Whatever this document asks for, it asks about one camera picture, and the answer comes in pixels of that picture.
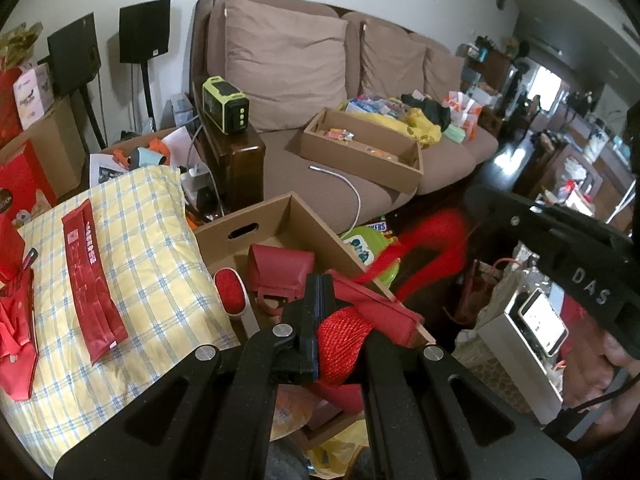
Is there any teal cylinder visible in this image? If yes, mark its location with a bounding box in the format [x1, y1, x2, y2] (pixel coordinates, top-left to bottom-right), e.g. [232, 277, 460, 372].
[131, 147, 166, 167]

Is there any red handbag-shaped box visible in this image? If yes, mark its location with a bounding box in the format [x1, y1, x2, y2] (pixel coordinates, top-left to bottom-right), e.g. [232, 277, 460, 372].
[248, 244, 317, 317]

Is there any orange tool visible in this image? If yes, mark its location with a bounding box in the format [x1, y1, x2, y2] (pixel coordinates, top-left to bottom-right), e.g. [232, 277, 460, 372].
[112, 140, 173, 166]

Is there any plain yellow plastic bag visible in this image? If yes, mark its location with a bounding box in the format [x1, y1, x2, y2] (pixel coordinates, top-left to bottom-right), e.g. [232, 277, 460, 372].
[340, 100, 443, 148]

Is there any beige sofa cushion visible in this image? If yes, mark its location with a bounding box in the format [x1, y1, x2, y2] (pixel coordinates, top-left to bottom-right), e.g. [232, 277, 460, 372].
[222, 0, 348, 133]
[360, 19, 433, 101]
[424, 47, 468, 96]

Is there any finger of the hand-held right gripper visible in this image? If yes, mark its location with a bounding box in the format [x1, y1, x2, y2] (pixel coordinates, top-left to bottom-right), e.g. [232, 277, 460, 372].
[465, 185, 547, 262]

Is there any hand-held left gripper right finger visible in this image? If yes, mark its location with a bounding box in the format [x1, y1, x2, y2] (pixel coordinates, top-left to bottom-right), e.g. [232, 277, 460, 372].
[320, 272, 583, 480]

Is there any green toy case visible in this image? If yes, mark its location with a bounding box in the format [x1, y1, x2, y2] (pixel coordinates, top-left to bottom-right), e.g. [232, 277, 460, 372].
[340, 225, 401, 286]

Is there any red box with ribbon handle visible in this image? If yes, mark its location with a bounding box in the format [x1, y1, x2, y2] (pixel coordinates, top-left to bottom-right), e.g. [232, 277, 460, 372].
[320, 208, 469, 391]

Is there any person's right hand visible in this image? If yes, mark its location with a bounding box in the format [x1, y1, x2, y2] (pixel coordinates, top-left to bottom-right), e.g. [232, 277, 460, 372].
[562, 332, 628, 408]

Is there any gold gift bag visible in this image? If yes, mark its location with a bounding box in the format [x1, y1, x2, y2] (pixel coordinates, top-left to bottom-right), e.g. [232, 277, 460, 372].
[0, 22, 43, 73]

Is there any white red lint brush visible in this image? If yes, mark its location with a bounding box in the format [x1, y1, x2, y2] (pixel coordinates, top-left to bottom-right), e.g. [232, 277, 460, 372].
[212, 268, 261, 341]

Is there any wide red gift box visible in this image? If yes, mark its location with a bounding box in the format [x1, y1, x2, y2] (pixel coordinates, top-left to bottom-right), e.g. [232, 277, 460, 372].
[0, 139, 58, 226]

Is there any long red packet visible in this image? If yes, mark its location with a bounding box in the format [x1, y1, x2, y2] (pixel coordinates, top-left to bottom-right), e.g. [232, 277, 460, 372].
[61, 199, 128, 366]

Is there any deep cardboard box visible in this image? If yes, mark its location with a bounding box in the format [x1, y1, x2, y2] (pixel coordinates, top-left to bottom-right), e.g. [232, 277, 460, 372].
[194, 192, 426, 441]

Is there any large brown carton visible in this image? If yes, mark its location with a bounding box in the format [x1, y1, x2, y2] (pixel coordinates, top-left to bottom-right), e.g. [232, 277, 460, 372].
[0, 97, 88, 196]

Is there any green black radio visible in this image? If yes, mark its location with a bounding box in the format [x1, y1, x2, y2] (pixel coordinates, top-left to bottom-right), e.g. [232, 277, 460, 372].
[202, 76, 250, 135]

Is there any red fabric tote bag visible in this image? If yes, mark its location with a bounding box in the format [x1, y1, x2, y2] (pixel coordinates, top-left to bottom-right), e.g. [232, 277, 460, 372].
[0, 215, 38, 402]

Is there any tall red printed box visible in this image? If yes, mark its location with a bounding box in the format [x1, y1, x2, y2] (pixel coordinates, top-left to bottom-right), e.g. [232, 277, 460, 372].
[0, 67, 23, 146]

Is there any white charger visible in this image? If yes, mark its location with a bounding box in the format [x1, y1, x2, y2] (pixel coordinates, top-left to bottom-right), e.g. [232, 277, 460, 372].
[182, 162, 213, 193]

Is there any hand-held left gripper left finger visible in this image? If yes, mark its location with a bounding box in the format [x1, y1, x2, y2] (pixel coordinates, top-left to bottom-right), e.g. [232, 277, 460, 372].
[54, 274, 323, 480]

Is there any yellow printed plastic bag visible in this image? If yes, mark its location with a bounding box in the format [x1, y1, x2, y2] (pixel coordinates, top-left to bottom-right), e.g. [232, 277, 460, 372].
[270, 385, 371, 480]

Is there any pile of snack packets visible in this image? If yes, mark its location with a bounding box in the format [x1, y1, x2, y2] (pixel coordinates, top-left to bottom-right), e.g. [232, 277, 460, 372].
[347, 95, 406, 116]

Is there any open box with papers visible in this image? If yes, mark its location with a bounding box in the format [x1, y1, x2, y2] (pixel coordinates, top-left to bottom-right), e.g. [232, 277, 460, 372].
[90, 127, 193, 196]

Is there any brown chocolate bar pack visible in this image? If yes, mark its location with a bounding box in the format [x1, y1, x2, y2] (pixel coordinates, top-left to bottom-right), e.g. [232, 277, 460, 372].
[367, 215, 396, 238]

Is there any light green packet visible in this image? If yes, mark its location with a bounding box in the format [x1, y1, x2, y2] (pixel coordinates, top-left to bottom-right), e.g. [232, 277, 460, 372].
[440, 125, 478, 145]

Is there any brown sofa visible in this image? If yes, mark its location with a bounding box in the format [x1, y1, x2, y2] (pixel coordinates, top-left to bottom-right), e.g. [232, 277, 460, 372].
[192, 0, 501, 233]

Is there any black speaker on stand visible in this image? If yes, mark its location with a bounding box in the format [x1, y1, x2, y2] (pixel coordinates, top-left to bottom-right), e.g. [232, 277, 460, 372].
[119, 0, 172, 131]
[47, 12, 107, 151]

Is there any white grey carton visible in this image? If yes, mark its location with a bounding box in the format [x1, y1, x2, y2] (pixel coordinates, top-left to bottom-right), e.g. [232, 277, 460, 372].
[167, 92, 198, 128]

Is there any dark green cloth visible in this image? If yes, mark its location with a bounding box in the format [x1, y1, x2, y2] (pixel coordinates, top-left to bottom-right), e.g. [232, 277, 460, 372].
[400, 92, 451, 131]

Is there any yellow checked tablecloth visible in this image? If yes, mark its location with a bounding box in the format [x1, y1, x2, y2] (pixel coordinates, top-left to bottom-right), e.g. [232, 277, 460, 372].
[0, 165, 241, 476]

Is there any orange white paper bag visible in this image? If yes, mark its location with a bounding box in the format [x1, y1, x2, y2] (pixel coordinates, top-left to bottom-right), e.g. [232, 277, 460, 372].
[445, 90, 483, 133]

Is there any white phone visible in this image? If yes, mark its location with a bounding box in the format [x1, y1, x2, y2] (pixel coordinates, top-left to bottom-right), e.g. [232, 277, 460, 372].
[517, 287, 568, 358]

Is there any small pink white box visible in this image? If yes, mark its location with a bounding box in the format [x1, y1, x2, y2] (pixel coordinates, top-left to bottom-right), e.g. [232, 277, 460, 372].
[14, 62, 55, 130]

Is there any shallow cardboard tray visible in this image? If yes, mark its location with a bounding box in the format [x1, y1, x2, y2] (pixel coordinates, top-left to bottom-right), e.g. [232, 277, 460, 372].
[300, 107, 425, 195]

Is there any orange cord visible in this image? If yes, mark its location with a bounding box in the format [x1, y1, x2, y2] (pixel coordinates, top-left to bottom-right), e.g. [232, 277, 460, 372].
[445, 257, 516, 321]

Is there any white cable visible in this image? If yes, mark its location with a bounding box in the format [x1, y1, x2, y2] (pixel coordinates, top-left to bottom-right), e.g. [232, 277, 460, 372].
[309, 165, 362, 233]

